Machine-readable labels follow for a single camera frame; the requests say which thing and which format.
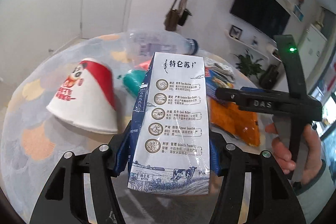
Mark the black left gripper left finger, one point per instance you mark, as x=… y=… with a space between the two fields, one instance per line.
x=62 y=199

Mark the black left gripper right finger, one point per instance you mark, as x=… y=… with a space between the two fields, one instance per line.
x=272 y=199

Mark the orange snack packet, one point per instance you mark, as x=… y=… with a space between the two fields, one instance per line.
x=241 y=124

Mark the red blue snack box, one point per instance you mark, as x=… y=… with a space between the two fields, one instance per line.
x=215 y=79

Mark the white red paper cup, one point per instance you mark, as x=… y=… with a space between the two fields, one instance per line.
x=86 y=98

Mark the white blue milk carton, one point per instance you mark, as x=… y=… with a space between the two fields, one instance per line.
x=169 y=136

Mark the teal plastic bag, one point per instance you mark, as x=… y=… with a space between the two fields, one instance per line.
x=132 y=81

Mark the pink plastic bag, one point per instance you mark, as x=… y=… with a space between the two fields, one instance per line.
x=144 y=65

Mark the person's right hand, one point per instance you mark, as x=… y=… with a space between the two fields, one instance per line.
x=308 y=163

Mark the black guitar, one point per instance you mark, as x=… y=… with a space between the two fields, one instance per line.
x=269 y=78

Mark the patterned round tablecloth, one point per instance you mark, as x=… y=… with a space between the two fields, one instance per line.
x=33 y=140

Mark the green potted plant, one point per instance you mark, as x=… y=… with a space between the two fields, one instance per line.
x=248 y=65

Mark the white refrigerator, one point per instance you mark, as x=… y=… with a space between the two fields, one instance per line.
x=310 y=49

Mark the framed butterfly picture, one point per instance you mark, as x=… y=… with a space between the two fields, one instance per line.
x=235 y=32

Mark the black hanging bag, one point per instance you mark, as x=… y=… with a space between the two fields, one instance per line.
x=183 y=12

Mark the brown hanging bag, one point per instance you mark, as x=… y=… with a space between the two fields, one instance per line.
x=171 y=18

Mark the clear plastic water bottle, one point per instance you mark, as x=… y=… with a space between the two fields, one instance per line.
x=145 y=43

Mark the black wall television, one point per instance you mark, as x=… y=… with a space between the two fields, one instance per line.
x=267 y=16

